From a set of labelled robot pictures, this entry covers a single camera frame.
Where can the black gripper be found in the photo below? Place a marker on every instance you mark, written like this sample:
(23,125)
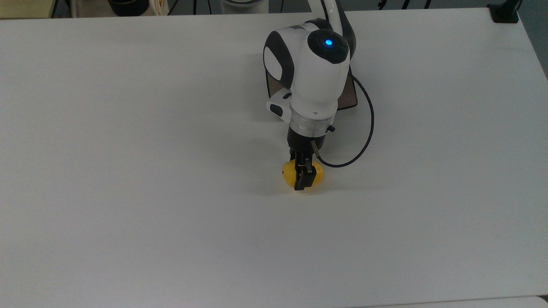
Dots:
(306,141)

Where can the yellow lemon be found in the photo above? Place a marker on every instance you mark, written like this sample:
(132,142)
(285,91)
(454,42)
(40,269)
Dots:
(319,175)

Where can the brown square ceramic plate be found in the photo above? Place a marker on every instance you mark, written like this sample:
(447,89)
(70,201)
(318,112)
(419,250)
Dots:
(349,96)

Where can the black round container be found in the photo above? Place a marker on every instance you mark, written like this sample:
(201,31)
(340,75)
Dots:
(127,6)

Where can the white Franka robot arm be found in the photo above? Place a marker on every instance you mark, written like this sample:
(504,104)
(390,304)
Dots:
(317,77)

